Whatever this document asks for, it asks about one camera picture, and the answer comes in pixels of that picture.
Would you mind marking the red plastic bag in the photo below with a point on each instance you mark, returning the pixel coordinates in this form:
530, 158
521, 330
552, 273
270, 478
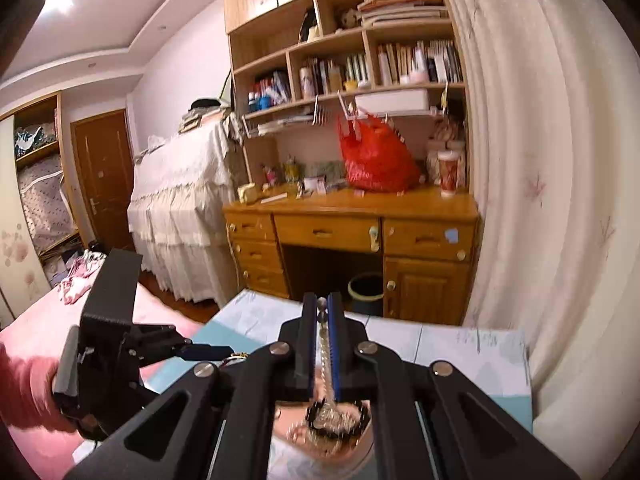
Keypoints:
375, 157

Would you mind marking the pink plastic tray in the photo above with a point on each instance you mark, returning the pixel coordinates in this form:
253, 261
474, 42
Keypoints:
323, 428

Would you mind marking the pink blanket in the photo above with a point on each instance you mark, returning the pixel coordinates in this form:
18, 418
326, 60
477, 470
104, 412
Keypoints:
30, 349

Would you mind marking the brown wooden door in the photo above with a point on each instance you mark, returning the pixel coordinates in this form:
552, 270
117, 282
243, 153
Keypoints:
104, 167

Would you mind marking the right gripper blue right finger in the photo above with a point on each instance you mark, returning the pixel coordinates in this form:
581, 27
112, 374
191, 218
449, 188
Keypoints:
348, 371

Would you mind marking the white box on shelf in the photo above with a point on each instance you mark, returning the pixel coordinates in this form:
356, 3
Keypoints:
395, 102

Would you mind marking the dark waste bin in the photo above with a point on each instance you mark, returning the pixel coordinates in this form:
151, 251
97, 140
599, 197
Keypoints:
367, 293

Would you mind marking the white lace covered furniture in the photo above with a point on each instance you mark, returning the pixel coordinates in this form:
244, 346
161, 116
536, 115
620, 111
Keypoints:
176, 214

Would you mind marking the tree print tablecloth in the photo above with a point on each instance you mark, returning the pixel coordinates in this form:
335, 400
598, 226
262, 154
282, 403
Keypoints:
214, 420

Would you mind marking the open wardrobe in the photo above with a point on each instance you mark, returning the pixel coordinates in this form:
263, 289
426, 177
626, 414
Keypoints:
38, 229

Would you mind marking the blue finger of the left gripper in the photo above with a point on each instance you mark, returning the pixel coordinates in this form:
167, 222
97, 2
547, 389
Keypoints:
204, 352

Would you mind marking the cream floral curtain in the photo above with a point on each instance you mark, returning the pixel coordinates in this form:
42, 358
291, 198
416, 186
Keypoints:
554, 107

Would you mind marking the red patterned paper cup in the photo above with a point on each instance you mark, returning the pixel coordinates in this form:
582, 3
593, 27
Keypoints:
448, 169

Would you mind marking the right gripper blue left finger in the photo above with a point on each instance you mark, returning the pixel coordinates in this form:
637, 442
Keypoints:
300, 364

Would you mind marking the wooden bookshelf hutch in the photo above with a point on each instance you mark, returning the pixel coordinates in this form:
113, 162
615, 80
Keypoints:
298, 65

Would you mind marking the wooden desk with drawers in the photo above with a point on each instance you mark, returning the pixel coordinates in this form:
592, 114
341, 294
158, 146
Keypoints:
422, 243

